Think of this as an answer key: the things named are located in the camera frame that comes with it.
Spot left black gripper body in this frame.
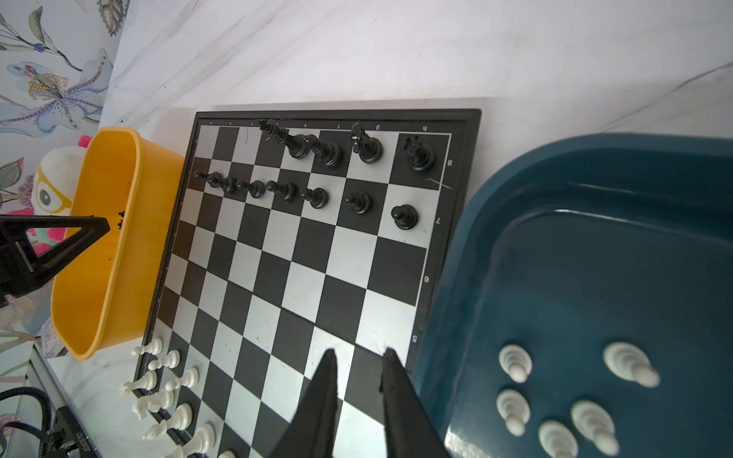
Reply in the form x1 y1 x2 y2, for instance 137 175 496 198
1 216 40 298

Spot black white chessboard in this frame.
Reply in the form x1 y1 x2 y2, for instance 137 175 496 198
144 109 481 457

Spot black rook piece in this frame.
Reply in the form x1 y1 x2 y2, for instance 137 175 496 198
403 135 435 172

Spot white rook piece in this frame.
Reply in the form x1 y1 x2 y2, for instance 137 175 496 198
165 423 216 458

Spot yellow plastic tray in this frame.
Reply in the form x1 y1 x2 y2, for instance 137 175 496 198
52 127 184 361

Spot black knight piece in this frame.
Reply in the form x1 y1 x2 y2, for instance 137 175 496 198
350 123 383 164

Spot black pawn g7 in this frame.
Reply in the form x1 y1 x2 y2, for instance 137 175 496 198
344 192 371 215

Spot black king piece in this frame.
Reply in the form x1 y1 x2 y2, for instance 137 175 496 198
256 119 310 160

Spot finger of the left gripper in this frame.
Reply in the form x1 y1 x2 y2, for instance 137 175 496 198
22 215 110 235
34 225 110 284

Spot black bishop piece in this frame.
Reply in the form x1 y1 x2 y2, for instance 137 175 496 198
304 135 343 168

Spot black pawn f7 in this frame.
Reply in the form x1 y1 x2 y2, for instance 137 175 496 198
300 187 329 210

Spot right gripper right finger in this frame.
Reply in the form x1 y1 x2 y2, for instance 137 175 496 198
380 347 450 458

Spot black pawn h7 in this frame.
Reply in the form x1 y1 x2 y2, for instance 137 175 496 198
391 204 419 230

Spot black pawn e7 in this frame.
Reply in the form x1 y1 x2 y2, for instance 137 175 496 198
265 181 298 202

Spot dark teal plastic tray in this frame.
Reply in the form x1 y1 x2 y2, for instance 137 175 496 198
412 134 732 457

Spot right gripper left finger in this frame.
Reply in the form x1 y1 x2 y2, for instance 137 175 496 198
270 349 338 458

